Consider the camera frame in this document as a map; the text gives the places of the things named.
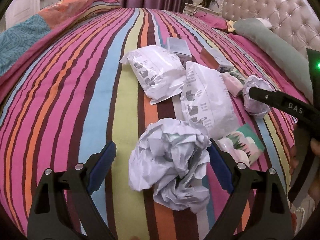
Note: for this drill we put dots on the grey white carton box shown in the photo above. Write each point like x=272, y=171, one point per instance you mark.
x=180, y=48

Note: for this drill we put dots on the tufted beige headboard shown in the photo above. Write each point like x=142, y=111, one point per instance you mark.
x=292, y=20

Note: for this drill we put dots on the white plastic bag front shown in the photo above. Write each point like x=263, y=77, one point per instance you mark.
x=205, y=101

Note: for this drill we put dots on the striped bed sheet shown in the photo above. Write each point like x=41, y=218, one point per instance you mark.
x=76, y=95

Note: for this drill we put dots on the brown white carton box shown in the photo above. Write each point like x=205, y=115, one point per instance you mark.
x=214, y=59

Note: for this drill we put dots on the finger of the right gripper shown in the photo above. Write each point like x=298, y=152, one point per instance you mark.
x=275, y=99

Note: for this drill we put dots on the long green plush pillow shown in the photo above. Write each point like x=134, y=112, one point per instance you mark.
x=287, y=58

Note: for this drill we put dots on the white wardrobe cabinet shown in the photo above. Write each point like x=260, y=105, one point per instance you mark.
x=20, y=10

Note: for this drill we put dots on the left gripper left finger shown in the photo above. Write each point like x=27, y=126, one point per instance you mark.
x=49, y=217

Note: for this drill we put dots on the person's hand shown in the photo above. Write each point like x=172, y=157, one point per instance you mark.
x=308, y=164

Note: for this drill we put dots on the teal orange folded quilt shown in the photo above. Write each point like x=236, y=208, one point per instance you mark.
x=25, y=41

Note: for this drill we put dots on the small tissue pack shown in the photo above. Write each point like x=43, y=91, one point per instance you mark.
x=234, y=82

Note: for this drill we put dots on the paper ball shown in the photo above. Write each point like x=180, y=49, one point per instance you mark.
x=252, y=95
x=170, y=158

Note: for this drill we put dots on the magenta pillow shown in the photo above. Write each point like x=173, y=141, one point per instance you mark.
x=266, y=67

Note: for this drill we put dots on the white plastic bag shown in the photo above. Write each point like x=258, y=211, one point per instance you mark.
x=159, y=72
x=205, y=101

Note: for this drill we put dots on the green pink tissue pack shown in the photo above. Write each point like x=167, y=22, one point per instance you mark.
x=243, y=145

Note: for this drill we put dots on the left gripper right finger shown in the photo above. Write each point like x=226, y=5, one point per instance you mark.
x=270, y=217

